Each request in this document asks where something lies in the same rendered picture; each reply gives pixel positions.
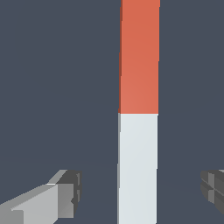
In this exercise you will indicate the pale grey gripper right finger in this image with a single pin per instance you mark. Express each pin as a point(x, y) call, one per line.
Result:
point(214, 186)

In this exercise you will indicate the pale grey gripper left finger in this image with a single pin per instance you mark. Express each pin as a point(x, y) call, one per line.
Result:
point(43, 201)

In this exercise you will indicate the orange and white square peg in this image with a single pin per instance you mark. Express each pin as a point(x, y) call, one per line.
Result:
point(138, 116)

